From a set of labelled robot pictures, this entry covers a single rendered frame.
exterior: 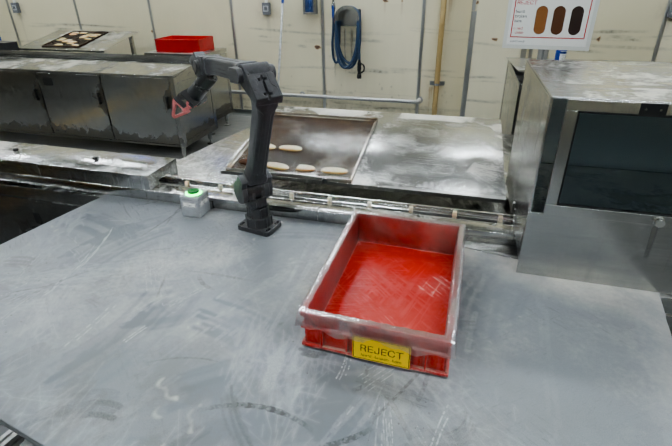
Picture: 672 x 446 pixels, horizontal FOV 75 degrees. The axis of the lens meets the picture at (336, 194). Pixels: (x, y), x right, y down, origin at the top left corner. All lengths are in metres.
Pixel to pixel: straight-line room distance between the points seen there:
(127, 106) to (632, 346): 4.19
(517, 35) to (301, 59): 3.63
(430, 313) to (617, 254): 0.50
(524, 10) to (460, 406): 1.57
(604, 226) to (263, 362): 0.87
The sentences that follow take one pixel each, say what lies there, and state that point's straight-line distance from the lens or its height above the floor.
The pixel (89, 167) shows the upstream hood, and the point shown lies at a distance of 1.91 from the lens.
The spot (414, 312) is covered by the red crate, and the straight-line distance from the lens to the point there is 1.11.
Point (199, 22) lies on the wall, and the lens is 5.90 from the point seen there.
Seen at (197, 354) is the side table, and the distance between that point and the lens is 1.06.
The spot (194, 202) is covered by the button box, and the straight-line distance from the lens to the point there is 1.55.
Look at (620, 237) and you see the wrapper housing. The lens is 1.30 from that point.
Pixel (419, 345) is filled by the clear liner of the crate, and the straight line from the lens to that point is 0.92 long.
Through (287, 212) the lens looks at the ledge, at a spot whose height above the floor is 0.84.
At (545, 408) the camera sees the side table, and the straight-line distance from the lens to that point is 1.00.
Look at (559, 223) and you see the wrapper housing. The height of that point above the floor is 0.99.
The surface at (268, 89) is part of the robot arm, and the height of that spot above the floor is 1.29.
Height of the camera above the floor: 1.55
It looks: 26 degrees down
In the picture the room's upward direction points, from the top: 1 degrees counter-clockwise
